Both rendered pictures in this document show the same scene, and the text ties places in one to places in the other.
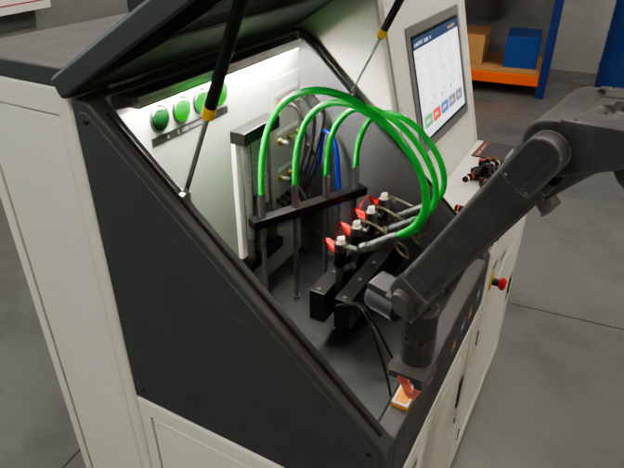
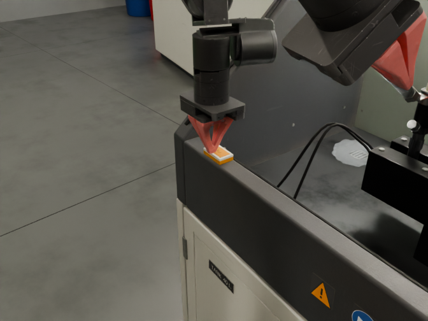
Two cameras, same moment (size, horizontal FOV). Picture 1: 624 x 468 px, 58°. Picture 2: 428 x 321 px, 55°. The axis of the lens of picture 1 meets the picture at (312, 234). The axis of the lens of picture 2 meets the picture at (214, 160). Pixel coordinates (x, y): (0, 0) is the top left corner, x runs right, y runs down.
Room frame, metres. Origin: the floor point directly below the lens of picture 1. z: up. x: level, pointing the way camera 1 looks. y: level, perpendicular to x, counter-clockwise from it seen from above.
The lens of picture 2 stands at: (0.98, -0.74, 1.32)
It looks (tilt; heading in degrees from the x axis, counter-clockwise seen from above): 31 degrees down; 116
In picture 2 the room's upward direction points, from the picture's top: straight up
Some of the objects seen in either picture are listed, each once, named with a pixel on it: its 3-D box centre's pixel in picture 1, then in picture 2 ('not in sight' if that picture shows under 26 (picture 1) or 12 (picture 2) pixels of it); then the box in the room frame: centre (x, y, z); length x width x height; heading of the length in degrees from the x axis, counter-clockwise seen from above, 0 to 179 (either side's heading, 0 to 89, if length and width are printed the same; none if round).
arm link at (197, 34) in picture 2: (417, 317); (214, 49); (0.71, -0.17, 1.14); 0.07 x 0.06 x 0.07; 42
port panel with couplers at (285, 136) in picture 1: (292, 136); not in sight; (1.36, 0.05, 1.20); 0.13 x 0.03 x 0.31; 151
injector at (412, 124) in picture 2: (344, 284); (410, 153); (1.02, -0.07, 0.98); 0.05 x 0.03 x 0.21; 61
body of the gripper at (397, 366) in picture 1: (417, 347); (211, 88); (0.71, -0.18, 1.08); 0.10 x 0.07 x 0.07; 151
